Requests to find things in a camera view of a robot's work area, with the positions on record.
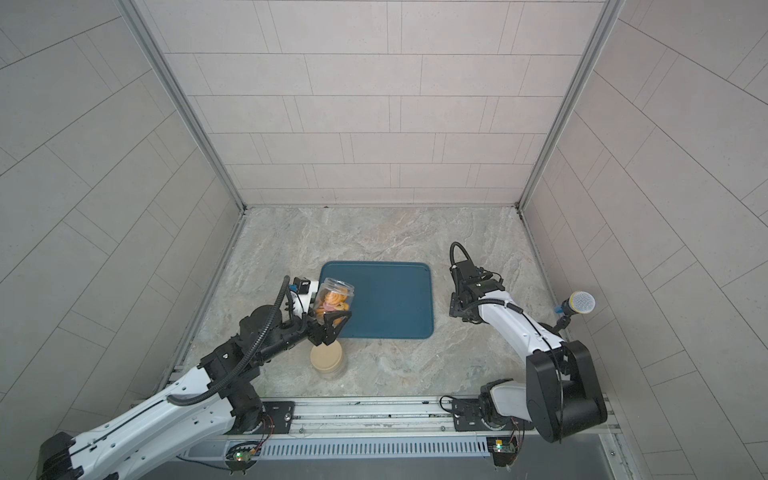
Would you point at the clear jar with beige lid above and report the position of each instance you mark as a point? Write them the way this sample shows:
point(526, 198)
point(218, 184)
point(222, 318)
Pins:
point(328, 360)

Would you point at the circuit board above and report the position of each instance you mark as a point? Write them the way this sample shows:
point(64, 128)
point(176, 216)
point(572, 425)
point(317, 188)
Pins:
point(241, 457)
point(503, 450)

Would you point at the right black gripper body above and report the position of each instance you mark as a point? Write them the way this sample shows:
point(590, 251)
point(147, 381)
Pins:
point(459, 308)

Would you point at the aluminium mounting rail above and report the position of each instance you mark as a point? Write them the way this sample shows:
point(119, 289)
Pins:
point(403, 423)

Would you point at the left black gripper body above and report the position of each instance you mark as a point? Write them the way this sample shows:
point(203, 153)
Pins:
point(292, 333)

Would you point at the clear jar with red lid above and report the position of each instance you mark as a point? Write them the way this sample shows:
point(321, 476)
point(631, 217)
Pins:
point(332, 296)

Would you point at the teal plastic tray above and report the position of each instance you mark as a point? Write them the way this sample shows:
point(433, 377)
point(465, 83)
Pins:
point(392, 300)

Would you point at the microphone with foam head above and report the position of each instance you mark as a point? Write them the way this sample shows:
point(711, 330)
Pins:
point(578, 303)

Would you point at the right circuit board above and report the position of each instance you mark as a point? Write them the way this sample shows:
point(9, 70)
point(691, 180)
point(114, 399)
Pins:
point(503, 450)

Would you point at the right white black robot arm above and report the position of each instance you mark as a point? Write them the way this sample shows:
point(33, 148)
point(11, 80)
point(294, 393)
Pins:
point(561, 394)

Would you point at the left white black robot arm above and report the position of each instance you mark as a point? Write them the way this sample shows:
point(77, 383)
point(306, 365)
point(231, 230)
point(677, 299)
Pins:
point(213, 399)

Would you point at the left circuit board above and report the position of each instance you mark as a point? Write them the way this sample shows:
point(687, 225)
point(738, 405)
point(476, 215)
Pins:
point(241, 457)

